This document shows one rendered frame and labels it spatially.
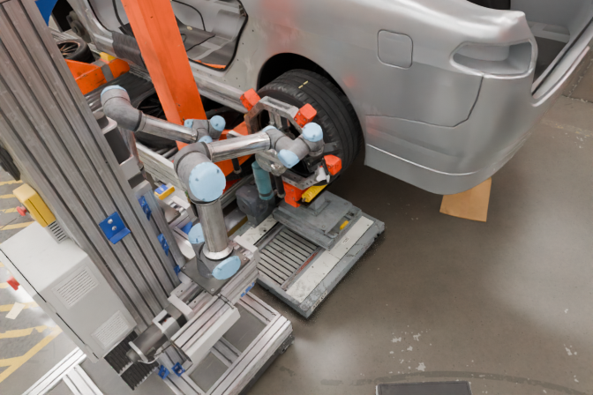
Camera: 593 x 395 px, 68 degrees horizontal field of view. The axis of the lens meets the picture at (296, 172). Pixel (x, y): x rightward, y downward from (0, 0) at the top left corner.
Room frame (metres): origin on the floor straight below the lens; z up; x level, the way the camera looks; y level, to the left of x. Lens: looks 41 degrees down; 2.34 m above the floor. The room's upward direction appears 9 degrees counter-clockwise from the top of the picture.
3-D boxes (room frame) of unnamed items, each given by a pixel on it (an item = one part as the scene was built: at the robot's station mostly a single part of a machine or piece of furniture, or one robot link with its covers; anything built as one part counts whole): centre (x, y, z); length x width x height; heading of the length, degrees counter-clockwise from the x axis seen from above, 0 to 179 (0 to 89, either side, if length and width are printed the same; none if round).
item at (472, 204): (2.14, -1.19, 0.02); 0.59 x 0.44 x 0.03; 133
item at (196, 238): (1.22, 0.42, 0.98); 0.13 x 0.12 x 0.14; 31
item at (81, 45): (4.71, 2.35, 0.39); 0.66 x 0.66 x 0.24
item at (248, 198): (2.19, 0.22, 0.26); 0.42 x 0.18 x 0.35; 133
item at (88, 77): (3.79, 1.63, 0.69); 0.52 x 0.17 x 0.35; 133
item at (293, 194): (1.97, 0.01, 0.48); 0.16 x 0.12 x 0.17; 133
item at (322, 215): (2.06, -0.09, 0.32); 0.40 x 0.30 x 0.28; 43
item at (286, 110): (1.95, 0.04, 0.85); 0.54 x 0.07 x 0.54; 43
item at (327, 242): (2.06, -0.09, 0.13); 0.50 x 0.36 x 0.10; 43
